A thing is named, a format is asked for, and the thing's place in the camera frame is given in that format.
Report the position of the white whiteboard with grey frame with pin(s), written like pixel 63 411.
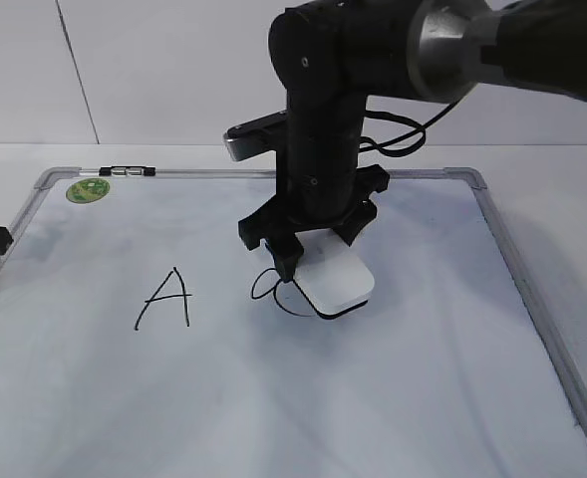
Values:
pixel 130 345

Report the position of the white whiteboard eraser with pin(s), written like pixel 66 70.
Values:
pixel 330 274

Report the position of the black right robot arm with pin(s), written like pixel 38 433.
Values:
pixel 332 56

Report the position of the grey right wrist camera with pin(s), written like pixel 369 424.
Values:
pixel 255 137

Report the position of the green round sticker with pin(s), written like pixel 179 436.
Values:
pixel 87 191

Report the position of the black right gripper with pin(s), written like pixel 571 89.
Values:
pixel 303 203

